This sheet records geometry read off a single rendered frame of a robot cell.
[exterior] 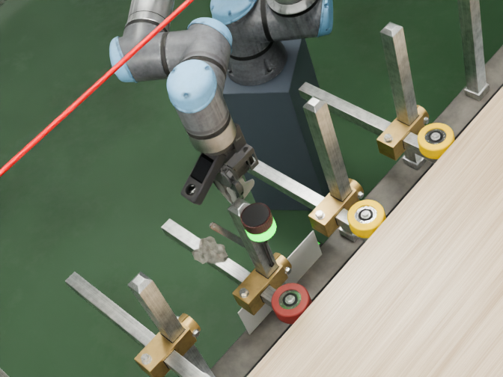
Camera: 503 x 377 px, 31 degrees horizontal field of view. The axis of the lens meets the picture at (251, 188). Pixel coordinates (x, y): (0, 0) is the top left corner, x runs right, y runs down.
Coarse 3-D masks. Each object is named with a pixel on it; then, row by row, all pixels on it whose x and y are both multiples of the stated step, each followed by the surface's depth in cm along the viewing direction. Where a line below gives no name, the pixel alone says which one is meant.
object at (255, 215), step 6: (252, 204) 177; (258, 204) 177; (246, 210) 177; (252, 210) 176; (258, 210) 176; (264, 210) 175; (246, 216) 176; (252, 216) 175; (258, 216) 175; (264, 216) 175; (246, 222) 175; (252, 222) 174; (258, 222) 174; (264, 246) 186; (270, 258) 191; (270, 264) 193
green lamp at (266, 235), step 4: (272, 224) 176; (272, 228) 177; (268, 232) 176; (272, 232) 177; (252, 236) 177; (256, 236) 176; (260, 236) 176; (264, 236) 176; (268, 236) 177; (256, 240) 177; (260, 240) 177; (264, 240) 177
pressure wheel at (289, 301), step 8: (280, 288) 188; (288, 288) 188; (296, 288) 187; (304, 288) 187; (272, 296) 187; (280, 296) 187; (288, 296) 186; (296, 296) 186; (304, 296) 185; (272, 304) 186; (280, 304) 186; (288, 304) 186; (296, 304) 185; (304, 304) 184; (280, 312) 185; (288, 312) 184; (296, 312) 184; (288, 320) 185
